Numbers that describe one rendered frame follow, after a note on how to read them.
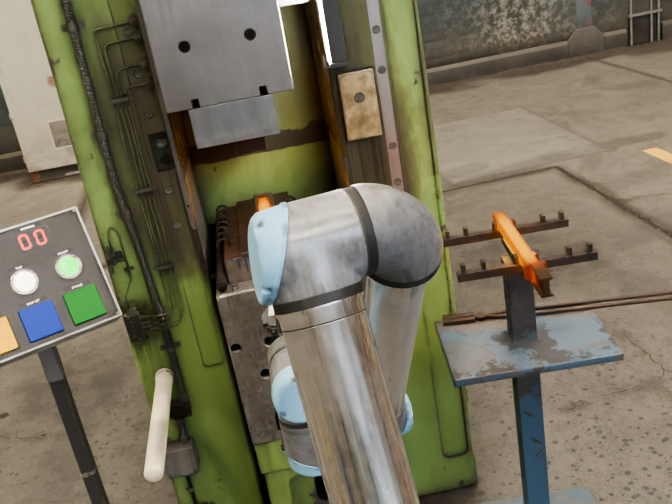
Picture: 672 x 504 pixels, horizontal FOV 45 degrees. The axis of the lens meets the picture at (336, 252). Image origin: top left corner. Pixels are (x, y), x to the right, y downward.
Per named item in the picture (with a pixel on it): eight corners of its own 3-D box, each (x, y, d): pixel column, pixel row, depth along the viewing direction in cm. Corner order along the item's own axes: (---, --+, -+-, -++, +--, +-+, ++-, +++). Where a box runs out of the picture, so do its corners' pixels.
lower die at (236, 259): (307, 268, 204) (301, 237, 201) (229, 284, 203) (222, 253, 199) (292, 215, 243) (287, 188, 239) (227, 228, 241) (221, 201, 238)
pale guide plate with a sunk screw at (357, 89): (382, 134, 206) (373, 69, 200) (348, 141, 206) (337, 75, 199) (381, 133, 208) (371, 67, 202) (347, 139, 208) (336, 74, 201)
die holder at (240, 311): (391, 415, 217) (366, 265, 199) (252, 445, 214) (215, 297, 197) (357, 322, 268) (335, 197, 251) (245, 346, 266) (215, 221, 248)
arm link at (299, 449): (357, 467, 146) (346, 410, 141) (296, 488, 143) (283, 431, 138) (341, 440, 154) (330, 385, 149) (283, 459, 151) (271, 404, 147)
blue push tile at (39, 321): (64, 329, 179) (51, 298, 180) (30, 342, 175) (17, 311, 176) (63, 330, 180) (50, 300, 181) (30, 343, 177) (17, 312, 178)
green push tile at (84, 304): (107, 312, 183) (94, 283, 184) (75, 325, 180) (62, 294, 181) (106, 314, 185) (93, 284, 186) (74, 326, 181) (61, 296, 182)
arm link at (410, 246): (431, 145, 104) (392, 393, 157) (341, 168, 101) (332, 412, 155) (470, 209, 97) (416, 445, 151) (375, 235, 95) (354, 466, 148)
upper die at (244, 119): (280, 133, 190) (272, 93, 187) (197, 149, 189) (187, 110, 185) (269, 99, 229) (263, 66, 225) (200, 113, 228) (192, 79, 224)
